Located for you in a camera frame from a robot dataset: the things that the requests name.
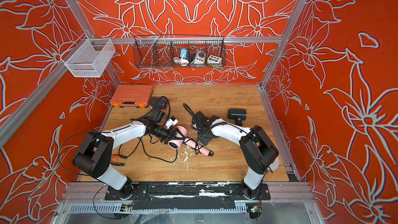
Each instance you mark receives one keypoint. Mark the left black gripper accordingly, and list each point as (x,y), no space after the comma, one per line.
(171,137)

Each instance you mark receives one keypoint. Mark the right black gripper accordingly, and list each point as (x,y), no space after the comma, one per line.
(201,139)

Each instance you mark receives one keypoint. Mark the pink hair dryer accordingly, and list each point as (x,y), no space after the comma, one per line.
(183,139)

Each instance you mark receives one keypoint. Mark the dark green hair dryer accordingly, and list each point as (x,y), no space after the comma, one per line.
(238,115)

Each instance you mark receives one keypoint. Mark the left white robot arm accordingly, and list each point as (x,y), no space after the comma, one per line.
(94,154)

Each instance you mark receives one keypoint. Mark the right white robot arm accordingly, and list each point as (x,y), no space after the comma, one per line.
(260,153)

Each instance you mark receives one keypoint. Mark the black magenta hair dryer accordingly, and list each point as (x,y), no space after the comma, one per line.
(159,103)

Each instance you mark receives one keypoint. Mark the orange plastic tool case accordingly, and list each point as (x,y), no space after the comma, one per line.
(132,96)

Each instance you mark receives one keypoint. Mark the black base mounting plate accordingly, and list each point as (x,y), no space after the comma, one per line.
(191,196)

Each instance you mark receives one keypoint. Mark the white power strip cube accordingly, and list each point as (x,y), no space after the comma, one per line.
(214,60)

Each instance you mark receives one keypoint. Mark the white tape roll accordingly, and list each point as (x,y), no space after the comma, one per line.
(275,165)

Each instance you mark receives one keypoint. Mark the white round socket adapter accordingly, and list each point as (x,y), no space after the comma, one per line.
(199,58)

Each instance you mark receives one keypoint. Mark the blue white small box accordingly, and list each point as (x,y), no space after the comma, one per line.
(184,54)

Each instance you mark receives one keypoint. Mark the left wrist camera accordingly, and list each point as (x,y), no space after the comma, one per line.
(171,122)

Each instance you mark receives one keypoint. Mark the orange handled pliers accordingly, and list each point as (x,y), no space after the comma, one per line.
(116,163)

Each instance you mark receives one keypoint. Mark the black wire wall basket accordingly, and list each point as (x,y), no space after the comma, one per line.
(166,54)

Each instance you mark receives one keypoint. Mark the aluminium frame rail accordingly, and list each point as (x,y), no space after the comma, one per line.
(227,40)

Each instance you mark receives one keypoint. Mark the white mesh wall basket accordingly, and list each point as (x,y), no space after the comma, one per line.
(89,60)

